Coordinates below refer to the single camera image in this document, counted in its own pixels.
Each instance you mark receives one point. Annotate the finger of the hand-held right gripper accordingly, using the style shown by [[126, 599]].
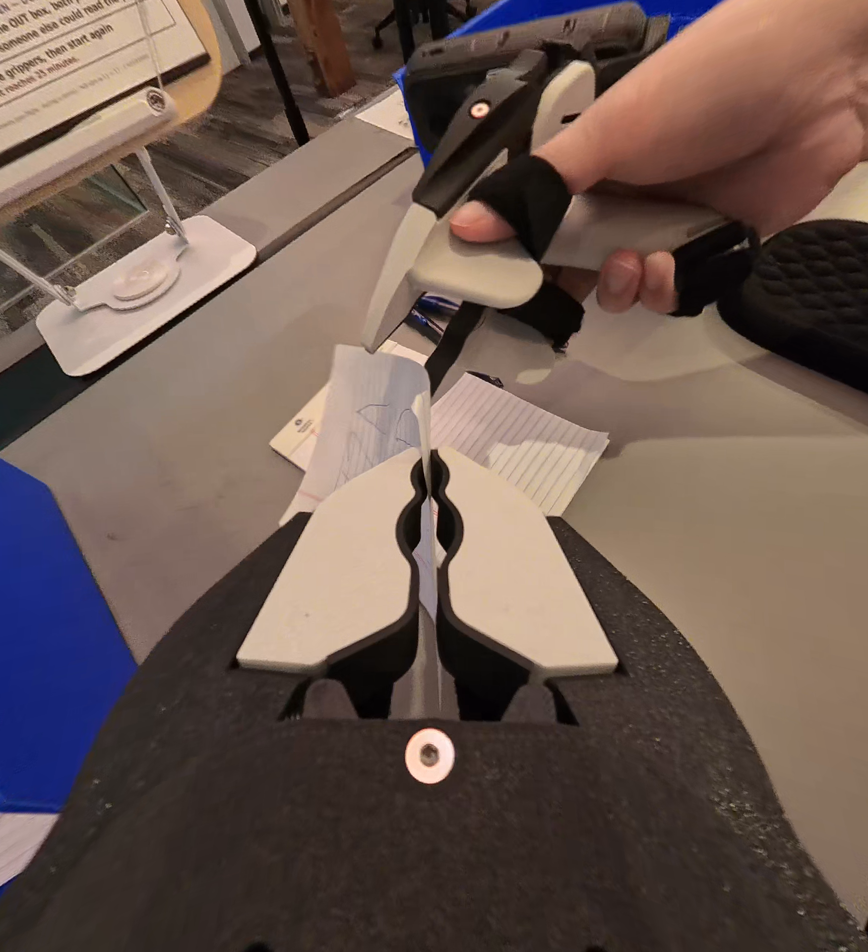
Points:
[[397, 282], [456, 342]]

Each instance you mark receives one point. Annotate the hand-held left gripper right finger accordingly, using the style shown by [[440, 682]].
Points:
[[531, 587]]

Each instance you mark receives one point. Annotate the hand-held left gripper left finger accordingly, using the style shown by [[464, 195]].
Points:
[[322, 587]]

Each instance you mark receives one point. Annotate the blue plastic bin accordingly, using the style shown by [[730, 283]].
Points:
[[493, 15], [32, 595]]

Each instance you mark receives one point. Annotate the white lined notepad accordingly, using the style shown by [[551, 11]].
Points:
[[516, 439]]

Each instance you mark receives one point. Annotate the torn written notepad sheet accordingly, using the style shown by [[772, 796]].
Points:
[[367, 416]]

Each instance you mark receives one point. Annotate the person's right hand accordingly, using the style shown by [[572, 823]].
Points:
[[739, 111]]

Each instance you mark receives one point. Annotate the white printed paper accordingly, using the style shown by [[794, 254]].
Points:
[[382, 115]]

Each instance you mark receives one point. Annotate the black metal pole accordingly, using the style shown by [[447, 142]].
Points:
[[278, 74]]

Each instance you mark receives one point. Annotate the instruction board on white stand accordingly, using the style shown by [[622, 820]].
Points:
[[203, 260]]

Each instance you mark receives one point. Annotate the black quilted pad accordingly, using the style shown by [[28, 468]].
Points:
[[836, 297]]

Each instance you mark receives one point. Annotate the lined paper sheet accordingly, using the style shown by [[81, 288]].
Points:
[[2, 848]]

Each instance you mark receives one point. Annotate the wooden post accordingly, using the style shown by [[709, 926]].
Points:
[[322, 44]]

